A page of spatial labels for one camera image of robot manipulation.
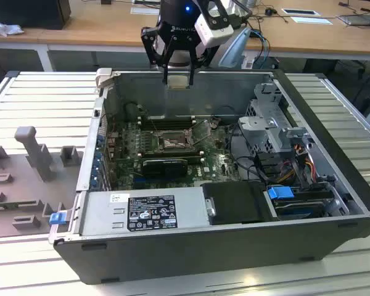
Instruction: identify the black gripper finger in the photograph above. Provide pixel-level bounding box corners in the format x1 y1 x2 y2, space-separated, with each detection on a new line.
141 27 178 86
186 35 218 86

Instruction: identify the silver topped CPU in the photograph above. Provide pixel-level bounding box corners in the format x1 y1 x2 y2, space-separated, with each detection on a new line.
167 75 192 91

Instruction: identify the metal socket cover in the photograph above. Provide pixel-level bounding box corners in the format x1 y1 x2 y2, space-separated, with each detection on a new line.
190 118 217 146

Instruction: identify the black RAM slot row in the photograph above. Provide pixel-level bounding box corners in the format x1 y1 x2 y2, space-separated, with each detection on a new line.
138 148 204 158
140 115 195 130

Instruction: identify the CPU socket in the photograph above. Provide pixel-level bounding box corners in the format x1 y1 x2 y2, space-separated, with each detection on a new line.
155 129 195 152

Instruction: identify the pale blue teach pendant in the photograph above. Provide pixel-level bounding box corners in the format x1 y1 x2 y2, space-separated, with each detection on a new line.
218 28 251 69

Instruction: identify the light wooden desk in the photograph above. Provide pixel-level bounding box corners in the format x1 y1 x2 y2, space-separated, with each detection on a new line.
0 0 370 62

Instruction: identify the green RAM stick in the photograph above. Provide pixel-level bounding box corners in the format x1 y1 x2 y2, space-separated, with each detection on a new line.
140 153 205 164

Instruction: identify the grey metal drive cage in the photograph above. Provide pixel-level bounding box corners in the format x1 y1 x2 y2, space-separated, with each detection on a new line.
236 82 310 155

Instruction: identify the green motherboard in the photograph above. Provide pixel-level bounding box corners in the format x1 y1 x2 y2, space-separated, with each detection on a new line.
106 117 253 191

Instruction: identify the black plastic shroud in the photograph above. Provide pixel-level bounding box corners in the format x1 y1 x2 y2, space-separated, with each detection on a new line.
200 181 274 226

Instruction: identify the blue disk carrier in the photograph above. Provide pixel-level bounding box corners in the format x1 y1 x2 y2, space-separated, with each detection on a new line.
266 184 294 201

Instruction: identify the black box on desk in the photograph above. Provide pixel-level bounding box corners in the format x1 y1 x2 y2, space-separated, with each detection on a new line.
0 0 72 31

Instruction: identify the grey power supply unit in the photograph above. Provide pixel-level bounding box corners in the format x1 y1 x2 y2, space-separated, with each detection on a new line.
79 186 211 236

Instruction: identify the crumpled white paper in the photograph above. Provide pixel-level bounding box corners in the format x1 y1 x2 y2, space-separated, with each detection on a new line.
0 17 25 38

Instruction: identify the hard disk drive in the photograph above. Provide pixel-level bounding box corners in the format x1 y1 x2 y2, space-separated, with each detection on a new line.
271 197 327 220

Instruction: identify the grey flat tray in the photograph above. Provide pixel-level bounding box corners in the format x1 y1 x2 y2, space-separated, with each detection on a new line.
337 12 370 28

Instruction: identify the grey parts rack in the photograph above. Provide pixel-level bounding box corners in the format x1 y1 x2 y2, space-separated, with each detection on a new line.
0 125 84 240

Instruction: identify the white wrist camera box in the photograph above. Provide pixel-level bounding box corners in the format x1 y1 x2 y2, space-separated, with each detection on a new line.
193 12 235 49

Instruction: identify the grey case latch handle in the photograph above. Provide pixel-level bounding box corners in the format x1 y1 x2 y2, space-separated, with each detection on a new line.
94 67 114 91

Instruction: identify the blue cable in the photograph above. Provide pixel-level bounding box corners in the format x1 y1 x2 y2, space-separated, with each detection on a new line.
249 28 271 59

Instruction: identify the yellow red wire bundle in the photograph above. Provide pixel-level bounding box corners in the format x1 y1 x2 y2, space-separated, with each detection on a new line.
280 155 318 183

